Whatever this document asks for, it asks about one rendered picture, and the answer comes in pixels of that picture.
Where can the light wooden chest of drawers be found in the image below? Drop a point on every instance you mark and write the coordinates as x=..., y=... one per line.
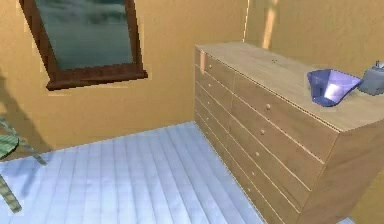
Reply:
x=276, y=133

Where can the brown framed window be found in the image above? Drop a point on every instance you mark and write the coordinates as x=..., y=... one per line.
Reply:
x=90, y=33

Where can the blue square bowl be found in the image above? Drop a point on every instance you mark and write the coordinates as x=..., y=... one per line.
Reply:
x=328, y=87

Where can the green striped chair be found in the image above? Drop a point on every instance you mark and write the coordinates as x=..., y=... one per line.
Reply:
x=8, y=146

